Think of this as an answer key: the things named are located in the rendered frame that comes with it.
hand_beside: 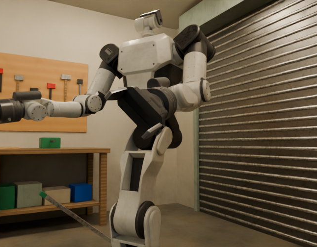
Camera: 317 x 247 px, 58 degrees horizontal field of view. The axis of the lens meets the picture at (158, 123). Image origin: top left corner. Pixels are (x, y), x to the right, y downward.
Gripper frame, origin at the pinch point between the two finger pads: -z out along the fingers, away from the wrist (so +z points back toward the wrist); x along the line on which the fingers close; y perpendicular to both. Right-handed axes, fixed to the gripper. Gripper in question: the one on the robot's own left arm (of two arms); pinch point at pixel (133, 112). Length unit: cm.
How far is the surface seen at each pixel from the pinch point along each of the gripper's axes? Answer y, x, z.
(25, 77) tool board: -164, 175, 218
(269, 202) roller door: -61, -111, 231
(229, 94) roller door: -22, -6, 293
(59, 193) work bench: -209, 43, 184
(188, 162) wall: -137, -35, 333
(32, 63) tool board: -150, 184, 228
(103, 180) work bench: -173, 21, 208
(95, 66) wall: -119, 145, 288
